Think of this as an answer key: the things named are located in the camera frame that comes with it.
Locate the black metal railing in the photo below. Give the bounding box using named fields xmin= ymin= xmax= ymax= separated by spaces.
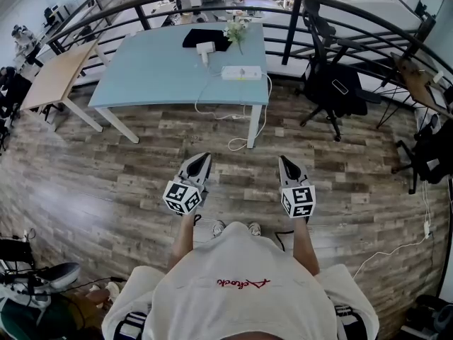
xmin=45 ymin=0 xmax=453 ymax=91

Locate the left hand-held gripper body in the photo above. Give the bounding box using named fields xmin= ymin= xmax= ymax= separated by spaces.
xmin=162 ymin=170 xmax=210 ymax=216

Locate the black floor equipment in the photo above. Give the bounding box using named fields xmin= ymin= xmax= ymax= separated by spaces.
xmin=401 ymin=293 xmax=453 ymax=340

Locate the light blue table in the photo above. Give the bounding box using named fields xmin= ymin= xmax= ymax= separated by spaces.
xmin=87 ymin=22 xmax=271 ymax=149

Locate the black smartphone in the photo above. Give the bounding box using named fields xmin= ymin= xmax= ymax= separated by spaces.
xmin=331 ymin=78 xmax=350 ymax=96

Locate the light wooden table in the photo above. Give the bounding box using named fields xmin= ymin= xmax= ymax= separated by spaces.
xmin=19 ymin=38 xmax=104 ymax=133

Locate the black cloth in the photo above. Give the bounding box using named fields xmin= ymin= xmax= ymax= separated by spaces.
xmin=182 ymin=28 xmax=234 ymax=53

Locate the white flower bouquet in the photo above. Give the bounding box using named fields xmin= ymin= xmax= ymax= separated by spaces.
xmin=222 ymin=18 xmax=250 ymax=56

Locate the white hair dryer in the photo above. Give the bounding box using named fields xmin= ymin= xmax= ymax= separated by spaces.
xmin=195 ymin=41 xmax=216 ymax=68

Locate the black floor cable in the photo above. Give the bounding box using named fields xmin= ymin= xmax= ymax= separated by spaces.
xmin=273 ymin=229 xmax=295 ymax=252

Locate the white charger cable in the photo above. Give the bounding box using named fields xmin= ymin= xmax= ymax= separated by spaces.
xmin=351 ymin=178 xmax=437 ymax=280

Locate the white power strip cable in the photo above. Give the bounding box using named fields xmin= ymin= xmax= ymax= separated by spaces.
xmin=227 ymin=72 xmax=274 ymax=152

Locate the grey rounded device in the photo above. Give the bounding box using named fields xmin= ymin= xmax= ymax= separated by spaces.
xmin=32 ymin=261 xmax=81 ymax=292

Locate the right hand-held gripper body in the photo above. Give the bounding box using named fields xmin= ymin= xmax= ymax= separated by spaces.
xmin=280 ymin=175 xmax=316 ymax=220

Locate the white hair dryer cable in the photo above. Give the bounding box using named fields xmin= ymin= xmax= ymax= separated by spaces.
xmin=194 ymin=64 xmax=248 ymax=120

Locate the white power strip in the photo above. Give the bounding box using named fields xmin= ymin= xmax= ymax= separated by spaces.
xmin=220 ymin=65 xmax=263 ymax=81

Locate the person's white t-shirt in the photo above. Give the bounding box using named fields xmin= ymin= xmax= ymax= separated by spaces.
xmin=101 ymin=221 xmax=380 ymax=340

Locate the person's left forearm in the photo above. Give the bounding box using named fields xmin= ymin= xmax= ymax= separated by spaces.
xmin=166 ymin=212 xmax=200 ymax=273

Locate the person's right forearm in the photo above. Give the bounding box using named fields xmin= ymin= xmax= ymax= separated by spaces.
xmin=289 ymin=216 xmax=321 ymax=276

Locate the black mesh office chair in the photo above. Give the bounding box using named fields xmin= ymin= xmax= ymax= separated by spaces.
xmin=391 ymin=113 xmax=453 ymax=196

